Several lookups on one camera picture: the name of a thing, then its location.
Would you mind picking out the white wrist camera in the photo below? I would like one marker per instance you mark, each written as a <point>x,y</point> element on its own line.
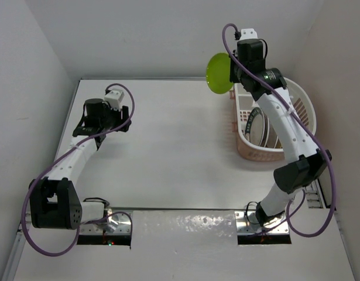
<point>114,97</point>
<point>246,34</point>

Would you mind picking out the white plastic dish rack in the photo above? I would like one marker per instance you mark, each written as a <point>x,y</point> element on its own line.
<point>299,100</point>

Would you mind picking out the metal base plate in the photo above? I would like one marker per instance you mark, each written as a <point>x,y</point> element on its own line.
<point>117,224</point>
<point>245,225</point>

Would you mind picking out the lime green plate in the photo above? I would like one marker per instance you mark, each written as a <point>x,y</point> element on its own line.
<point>217,73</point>

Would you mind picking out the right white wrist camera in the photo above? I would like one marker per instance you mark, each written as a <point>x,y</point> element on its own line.
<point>246,34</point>

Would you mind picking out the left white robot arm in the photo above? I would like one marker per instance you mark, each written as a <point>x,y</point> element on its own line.
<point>54,203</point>

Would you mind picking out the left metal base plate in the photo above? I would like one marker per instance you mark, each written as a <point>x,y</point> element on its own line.
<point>117,224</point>

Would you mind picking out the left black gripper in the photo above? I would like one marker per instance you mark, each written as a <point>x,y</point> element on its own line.
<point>122,116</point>

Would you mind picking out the white plate green red rim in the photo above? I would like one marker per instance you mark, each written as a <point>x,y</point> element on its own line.
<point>273,141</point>

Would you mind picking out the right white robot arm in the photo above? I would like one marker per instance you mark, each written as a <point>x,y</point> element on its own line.
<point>305,159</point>

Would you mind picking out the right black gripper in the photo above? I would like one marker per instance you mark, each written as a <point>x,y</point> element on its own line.
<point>232,76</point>

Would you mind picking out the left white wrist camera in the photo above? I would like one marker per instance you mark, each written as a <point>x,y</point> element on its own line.
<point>114,97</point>

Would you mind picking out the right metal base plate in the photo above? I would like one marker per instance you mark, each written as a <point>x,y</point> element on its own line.
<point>245,225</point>

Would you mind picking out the clear glass patterned plate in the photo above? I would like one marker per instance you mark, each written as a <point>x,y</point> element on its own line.
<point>256,130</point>

